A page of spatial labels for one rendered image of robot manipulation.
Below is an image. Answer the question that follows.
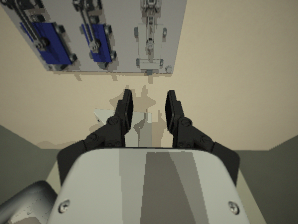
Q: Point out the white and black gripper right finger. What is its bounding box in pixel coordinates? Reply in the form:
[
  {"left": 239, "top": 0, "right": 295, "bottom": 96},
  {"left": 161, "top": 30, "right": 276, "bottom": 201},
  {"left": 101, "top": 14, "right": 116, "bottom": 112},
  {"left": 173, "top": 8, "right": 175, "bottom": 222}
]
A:
[{"left": 165, "top": 90, "right": 240, "bottom": 187}]

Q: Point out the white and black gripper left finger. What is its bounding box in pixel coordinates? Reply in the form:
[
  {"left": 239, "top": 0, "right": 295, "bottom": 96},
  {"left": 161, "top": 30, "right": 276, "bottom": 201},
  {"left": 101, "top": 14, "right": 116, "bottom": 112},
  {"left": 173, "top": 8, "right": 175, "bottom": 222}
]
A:
[{"left": 57, "top": 89, "right": 133, "bottom": 187}]

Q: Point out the toggle clamp with red handle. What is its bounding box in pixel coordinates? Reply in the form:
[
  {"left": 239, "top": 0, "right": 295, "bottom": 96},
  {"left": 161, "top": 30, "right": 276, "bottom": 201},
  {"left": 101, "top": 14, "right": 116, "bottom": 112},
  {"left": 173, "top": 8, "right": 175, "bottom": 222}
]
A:
[{"left": 71, "top": 0, "right": 102, "bottom": 53}]

